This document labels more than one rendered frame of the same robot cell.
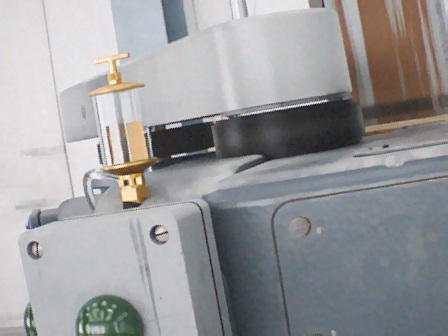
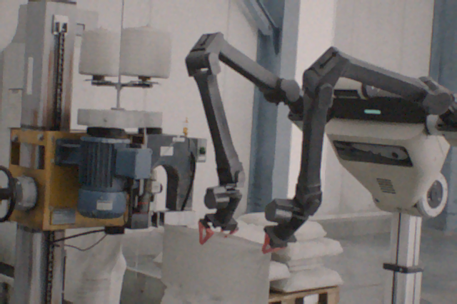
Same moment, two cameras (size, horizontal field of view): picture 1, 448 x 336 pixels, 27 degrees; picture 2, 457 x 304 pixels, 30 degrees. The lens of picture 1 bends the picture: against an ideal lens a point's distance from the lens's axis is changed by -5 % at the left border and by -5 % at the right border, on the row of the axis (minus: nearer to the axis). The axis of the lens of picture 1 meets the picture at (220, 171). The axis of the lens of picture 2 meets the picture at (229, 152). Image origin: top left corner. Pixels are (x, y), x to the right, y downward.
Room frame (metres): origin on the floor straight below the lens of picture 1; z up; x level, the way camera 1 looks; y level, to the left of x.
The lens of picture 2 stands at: (3.03, 1.69, 1.44)
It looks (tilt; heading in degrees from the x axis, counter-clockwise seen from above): 3 degrees down; 210
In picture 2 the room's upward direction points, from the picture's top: 4 degrees clockwise
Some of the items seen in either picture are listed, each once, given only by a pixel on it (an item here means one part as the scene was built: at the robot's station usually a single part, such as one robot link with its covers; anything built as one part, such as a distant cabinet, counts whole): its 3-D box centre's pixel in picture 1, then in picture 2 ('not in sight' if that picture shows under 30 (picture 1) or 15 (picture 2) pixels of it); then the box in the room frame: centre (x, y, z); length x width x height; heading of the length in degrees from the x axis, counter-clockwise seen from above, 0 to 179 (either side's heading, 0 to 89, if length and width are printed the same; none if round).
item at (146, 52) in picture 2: not in sight; (146, 53); (0.81, 0.09, 1.61); 0.17 x 0.17 x 0.17
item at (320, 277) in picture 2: not in sight; (296, 278); (-2.68, -0.93, 0.20); 0.67 x 0.43 x 0.15; 163
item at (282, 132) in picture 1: (289, 129); (150, 130); (0.58, -0.04, 1.35); 0.09 x 0.09 x 0.03
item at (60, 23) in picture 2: not in sight; (61, 25); (0.97, -0.13, 1.68); 0.05 x 0.03 x 0.06; 163
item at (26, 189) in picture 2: not in sight; (21, 193); (1.04, -0.20, 1.14); 0.11 x 0.06 x 0.11; 73
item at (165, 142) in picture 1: (158, 145); (105, 132); (0.96, 0.06, 1.35); 0.12 x 0.12 x 0.04
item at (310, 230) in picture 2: not in sight; (278, 226); (-2.75, -1.14, 0.56); 0.67 x 0.43 x 0.15; 73
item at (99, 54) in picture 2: not in sight; (99, 53); (0.74, -0.16, 1.61); 0.15 x 0.14 x 0.17; 73
